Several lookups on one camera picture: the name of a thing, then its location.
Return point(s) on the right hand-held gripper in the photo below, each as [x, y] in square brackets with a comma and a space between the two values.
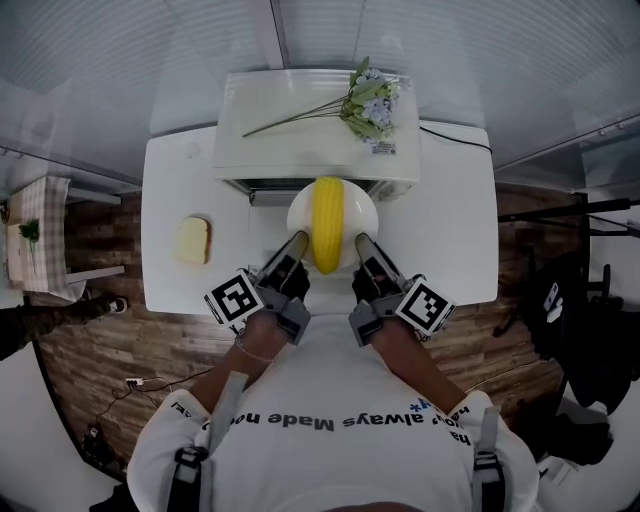
[425, 305]

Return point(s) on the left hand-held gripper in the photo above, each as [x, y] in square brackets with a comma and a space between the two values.
[234, 299]

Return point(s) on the yellow corn cob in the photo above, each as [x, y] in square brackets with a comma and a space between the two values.
[327, 225]

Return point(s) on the white round plate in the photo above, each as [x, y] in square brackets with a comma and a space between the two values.
[360, 210]

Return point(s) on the white microwave oven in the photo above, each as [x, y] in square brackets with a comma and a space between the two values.
[280, 150]

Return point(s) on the person's right forearm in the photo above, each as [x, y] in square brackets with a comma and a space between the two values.
[415, 360]

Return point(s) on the person's left forearm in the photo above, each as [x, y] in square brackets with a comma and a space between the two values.
[255, 345]

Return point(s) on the white desk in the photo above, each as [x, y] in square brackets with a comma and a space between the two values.
[450, 225]

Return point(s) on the yellow bread slice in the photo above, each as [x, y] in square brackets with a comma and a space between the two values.
[192, 242]

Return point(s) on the artificial flower bouquet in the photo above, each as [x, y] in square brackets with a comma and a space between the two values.
[372, 105]

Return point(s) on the black framed whiteboard stand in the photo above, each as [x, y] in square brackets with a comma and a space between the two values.
[550, 214]

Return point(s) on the small checkered side table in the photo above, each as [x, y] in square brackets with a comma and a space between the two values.
[95, 272]

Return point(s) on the white floor power strip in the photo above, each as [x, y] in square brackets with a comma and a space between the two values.
[135, 383]

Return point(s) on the person's white printed shirt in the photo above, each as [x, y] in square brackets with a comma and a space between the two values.
[325, 475]

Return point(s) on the black office chair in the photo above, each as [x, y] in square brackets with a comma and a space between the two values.
[590, 350]

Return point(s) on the checkered tablecloth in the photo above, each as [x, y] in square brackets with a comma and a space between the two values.
[47, 240]

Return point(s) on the small green potted plant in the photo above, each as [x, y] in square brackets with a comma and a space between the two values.
[30, 231]

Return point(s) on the black electronics box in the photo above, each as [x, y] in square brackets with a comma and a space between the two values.
[100, 450]

